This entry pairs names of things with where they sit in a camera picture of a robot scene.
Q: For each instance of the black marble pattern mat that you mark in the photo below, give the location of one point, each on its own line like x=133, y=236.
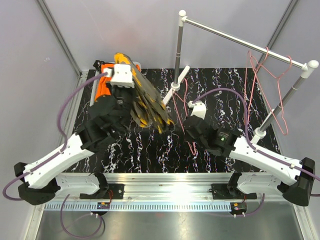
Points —
x=144, y=150

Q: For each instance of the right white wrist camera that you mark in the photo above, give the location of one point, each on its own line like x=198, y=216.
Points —
x=199, y=109

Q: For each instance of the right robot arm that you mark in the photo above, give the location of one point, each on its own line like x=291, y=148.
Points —
x=283, y=176

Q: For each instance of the aluminium rail frame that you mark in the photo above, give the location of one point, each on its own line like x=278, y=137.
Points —
x=146, y=192

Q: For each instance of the white plastic laundry basket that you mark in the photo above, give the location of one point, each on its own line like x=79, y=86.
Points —
x=95, y=83

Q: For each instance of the silver clothes rack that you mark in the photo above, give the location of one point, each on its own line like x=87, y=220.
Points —
x=306, y=68

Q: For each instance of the camouflage orange trousers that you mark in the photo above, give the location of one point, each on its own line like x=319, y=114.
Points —
x=148, y=107

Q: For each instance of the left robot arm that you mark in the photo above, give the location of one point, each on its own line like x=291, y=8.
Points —
x=43, y=179

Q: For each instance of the black white patterned trousers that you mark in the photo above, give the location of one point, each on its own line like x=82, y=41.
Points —
x=98, y=64

